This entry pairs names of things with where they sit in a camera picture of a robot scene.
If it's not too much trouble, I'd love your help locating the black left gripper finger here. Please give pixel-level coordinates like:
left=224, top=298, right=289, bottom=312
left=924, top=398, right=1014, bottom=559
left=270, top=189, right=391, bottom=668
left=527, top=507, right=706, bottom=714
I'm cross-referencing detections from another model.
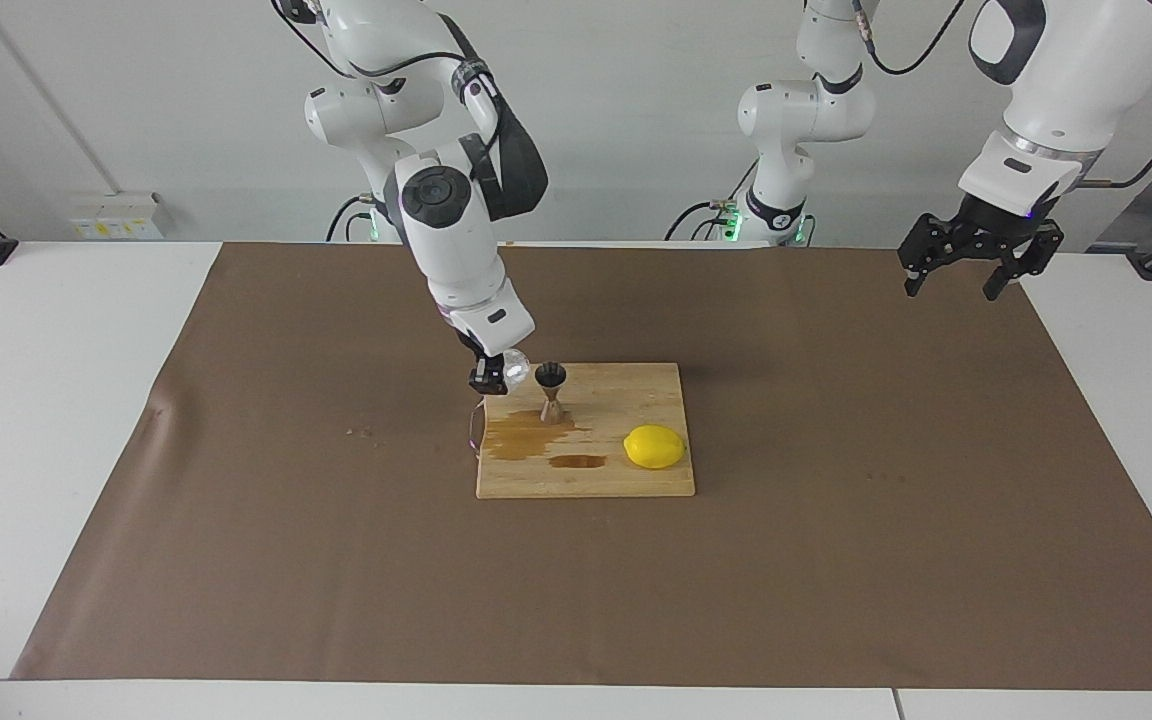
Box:
left=982, top=222, right=1065, bottom=303
left=898, top=213, right=972, bottom=298

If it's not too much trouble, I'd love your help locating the steel cocktail jigger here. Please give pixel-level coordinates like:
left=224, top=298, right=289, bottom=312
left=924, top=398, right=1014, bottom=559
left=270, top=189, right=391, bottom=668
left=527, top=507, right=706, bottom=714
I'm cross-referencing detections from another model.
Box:
left=534, top=362, right=569, bottom=426

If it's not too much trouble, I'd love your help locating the wooden cutting board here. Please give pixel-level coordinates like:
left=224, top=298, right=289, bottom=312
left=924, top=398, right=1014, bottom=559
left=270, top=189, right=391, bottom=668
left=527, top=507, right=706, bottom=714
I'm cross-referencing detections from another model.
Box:
left=468, top=362, right=697, bottom=499

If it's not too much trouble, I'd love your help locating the yellow lemon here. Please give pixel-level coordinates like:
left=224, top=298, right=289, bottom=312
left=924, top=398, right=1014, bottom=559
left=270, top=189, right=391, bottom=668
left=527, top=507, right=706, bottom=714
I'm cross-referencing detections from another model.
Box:
left=623, top=424, right=687, bottom=471

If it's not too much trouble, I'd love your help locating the brown paper table mat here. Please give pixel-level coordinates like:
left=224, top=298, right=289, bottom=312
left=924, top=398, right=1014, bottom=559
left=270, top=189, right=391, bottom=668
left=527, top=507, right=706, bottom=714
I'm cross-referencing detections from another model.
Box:
left=11, top=243, right=1152, bottom=691

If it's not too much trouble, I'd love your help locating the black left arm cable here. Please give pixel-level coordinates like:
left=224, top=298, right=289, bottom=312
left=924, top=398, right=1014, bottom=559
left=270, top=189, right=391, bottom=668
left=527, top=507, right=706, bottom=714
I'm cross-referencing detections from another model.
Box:
left=861, top=0, right=1152, bottom=189

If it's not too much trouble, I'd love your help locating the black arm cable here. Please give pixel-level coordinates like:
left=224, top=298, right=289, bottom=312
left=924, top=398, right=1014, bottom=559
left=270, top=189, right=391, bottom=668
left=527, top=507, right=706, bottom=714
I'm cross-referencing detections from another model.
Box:
left=271, top=0, right=537, bottom=201
left=861, top=0, right=1152, bottom=189

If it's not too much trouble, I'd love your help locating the black base power cable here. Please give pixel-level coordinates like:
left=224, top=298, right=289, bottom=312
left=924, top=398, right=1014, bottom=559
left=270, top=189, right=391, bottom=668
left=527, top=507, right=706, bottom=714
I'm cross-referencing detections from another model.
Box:
left=664, top=160, right=762, bottom=241
left=326, top=195, right=377, bottom=243

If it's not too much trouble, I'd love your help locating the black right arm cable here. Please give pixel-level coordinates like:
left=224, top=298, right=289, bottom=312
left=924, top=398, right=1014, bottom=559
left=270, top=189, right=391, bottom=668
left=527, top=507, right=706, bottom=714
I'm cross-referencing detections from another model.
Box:
left=271, top=0, right=537, bottom=201

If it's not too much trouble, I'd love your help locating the white wall socket strip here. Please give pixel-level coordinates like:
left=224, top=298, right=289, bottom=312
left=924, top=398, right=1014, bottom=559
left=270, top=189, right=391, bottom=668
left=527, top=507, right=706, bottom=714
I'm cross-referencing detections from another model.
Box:
left=69, top=192, right=169, bottom=242

